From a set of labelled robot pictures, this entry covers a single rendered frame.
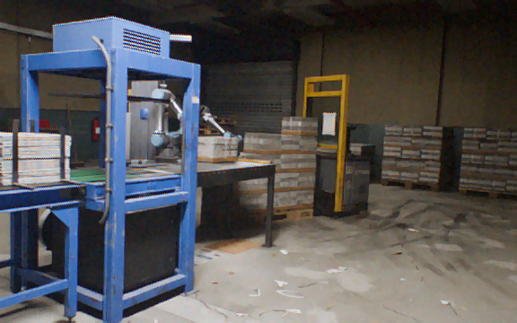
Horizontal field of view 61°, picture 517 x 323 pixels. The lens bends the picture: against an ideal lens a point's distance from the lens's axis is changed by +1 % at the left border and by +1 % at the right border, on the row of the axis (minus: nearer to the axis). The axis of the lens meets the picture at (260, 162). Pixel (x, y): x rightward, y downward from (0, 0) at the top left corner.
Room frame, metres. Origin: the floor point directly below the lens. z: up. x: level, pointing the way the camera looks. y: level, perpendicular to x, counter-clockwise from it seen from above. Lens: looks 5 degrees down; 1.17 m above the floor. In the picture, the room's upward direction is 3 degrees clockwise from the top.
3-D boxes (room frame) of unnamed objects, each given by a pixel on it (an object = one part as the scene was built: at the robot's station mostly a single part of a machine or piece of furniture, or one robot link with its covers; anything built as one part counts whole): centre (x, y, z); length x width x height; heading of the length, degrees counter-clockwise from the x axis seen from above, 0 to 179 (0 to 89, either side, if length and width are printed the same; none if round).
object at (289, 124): (5.65, -0.48, 0.65); 0.39 x 0.30 x 1.29; 37
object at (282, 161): (5.21, 0.09, 0.42); 1.17 x 0.39 x 0.83; 127
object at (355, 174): (6.13, -1.13, 0.40); 0.69 x 0.55 x 0.80; 37
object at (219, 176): (3.64, 0.24, 0.74); 1.34 x 0.05 x 0.12; 147
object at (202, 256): (3.75, 0.47, 0.00); 0.37 x 0.28 x 0.01; 147
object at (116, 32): (2.93, 1.01, 1.65); 0.60 x 0.45 x 0.20; 57
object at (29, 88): (2.92, 1.53, 0.77); 0.09 x 0.09 x 1.55; 57
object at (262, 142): (5.29, -0.01, 0.95); 0.38 x 0.29 x 0.23; 37
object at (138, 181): (2.93, 1.01, 0.75); 0.70 x 0.65 x 0.10; 147
